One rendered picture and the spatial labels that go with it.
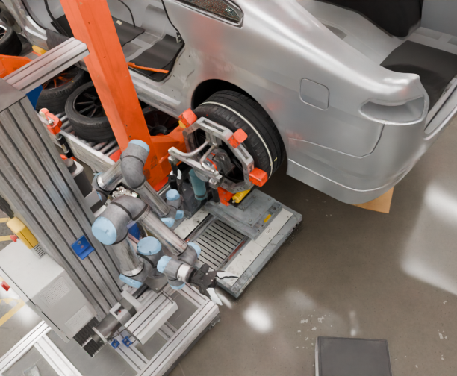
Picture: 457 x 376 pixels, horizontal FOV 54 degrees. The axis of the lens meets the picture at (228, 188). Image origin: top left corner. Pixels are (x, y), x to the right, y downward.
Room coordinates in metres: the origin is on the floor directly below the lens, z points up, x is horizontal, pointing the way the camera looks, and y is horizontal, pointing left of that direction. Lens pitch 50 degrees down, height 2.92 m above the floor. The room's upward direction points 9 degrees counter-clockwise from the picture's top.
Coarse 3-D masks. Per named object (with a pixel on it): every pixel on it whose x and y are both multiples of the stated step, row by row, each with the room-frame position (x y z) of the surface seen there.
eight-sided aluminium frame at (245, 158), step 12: (204, 120) 2.08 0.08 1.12; (192, 132) 2.19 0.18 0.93; (216, 132) 1.96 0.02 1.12; (228, 132) 1.94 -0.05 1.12; (192, 144) 2.20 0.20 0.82; (228, 144) 1.89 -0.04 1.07; (240, 144) 1.90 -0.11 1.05; (192, 156) 2.16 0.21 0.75; (240, 156) 1.84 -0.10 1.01; (252, 168) 1.83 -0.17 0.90; (228, 180) 2.01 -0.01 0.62
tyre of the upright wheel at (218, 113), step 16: (224, 96) 2.21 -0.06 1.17; (240, 96) 2.17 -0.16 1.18; (208, 112) 2.10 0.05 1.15; (224, 112) 2.06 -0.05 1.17; (240, 112) 2.05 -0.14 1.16; (256, 112) 2.05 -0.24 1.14; (256, 128) 1.96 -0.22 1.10; (272, 128) 1.99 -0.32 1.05; (256, 144) 1.88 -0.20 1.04; (272, 144) 1.92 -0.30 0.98; (256, 160) 1.85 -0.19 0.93; (272, 160) 1.87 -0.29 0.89; (224, 176) 2.07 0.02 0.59
